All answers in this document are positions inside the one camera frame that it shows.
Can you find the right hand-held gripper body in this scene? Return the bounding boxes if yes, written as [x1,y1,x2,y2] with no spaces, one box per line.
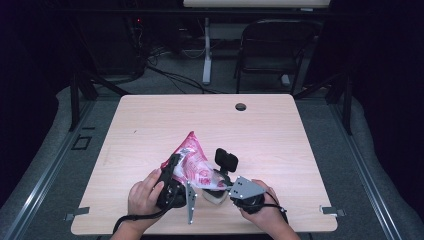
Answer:
[228,175,268,215]

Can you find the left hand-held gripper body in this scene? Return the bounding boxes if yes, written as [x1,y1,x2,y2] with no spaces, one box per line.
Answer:
[155,169,198,225]

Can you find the pink and white plastic bag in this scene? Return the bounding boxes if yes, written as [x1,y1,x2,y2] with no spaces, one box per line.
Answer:
[160,130,228,192]

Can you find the person's left hand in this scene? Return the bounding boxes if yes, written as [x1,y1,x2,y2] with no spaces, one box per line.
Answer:
[127,168,166,225]

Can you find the person's right hand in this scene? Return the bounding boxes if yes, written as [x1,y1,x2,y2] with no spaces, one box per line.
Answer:
[239,179,289,232]

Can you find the white desk leg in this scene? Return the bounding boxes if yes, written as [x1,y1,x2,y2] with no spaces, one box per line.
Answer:
[202,17,213,86]

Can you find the black folding chair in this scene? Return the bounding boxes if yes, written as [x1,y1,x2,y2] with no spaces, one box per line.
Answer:
[233,19,323,96]

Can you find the right hand-held gripper cable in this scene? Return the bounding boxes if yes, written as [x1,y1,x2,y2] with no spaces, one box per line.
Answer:
[262,191,290,225]

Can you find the hand-held gripper cable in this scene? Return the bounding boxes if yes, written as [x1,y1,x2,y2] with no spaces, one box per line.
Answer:
[262,191,290,225]
[112,193,178,235]

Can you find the left hand-held gripper cable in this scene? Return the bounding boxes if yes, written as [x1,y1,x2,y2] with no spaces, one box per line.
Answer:
[112,193,178,235]

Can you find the black floor cables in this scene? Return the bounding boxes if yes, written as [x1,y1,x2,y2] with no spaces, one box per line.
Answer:
[145,46,232,95]

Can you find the grey table bracket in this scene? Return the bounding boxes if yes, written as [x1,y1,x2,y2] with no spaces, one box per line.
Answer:
[319,204,348,218]
[64,206,91,222]

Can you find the black metal stand frame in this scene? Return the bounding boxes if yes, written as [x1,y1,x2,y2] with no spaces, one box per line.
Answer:
[68,70,131,132]
[293,70,354,136]

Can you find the grey metal floor rail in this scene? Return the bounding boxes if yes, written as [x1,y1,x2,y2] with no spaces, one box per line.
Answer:
[0,99,98,240]
[328,99,405,240]

